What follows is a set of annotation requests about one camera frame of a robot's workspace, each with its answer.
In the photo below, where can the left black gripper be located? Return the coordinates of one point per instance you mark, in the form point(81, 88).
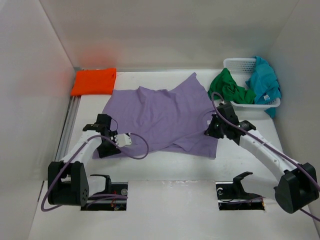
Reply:
point(104, 152)

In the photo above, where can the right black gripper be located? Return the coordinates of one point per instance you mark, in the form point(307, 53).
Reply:
point(210, 131)

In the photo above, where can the lavender t shirt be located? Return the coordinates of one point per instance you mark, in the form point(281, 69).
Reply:
point(165, 120)

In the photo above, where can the orange t shirt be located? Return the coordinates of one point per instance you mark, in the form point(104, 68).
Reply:
point(94, 82)

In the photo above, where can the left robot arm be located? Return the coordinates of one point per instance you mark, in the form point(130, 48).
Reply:
point(68, 183)

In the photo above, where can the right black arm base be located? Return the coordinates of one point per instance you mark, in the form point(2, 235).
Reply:
point(231, 195)

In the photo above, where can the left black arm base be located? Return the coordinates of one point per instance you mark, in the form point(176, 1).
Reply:
point(114, 201)

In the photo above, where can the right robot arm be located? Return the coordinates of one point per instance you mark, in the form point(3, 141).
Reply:
point(295, 184)

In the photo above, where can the green t shirt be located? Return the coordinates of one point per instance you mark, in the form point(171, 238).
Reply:
point(225, 85)

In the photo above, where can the white laundry basket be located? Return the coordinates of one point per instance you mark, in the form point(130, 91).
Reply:
point(241, 69)

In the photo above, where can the teal t shirt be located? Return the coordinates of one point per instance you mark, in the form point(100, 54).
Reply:
point(264, 82)

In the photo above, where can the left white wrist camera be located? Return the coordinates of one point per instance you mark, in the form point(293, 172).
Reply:
point(123, 140)

